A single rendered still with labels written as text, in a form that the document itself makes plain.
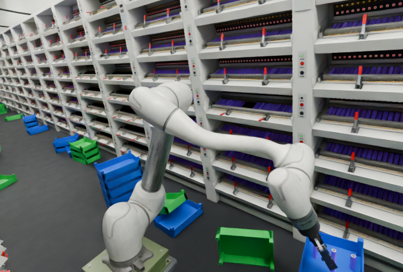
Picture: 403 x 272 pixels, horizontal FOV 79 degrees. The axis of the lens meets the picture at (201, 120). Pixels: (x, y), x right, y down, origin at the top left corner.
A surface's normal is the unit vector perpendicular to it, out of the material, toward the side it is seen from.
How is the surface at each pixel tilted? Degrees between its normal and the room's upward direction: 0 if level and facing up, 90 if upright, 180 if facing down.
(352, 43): 110
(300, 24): 90
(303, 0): 90
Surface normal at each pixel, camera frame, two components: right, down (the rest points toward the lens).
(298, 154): 0.14, -0.72
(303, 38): -0.66, 0.32
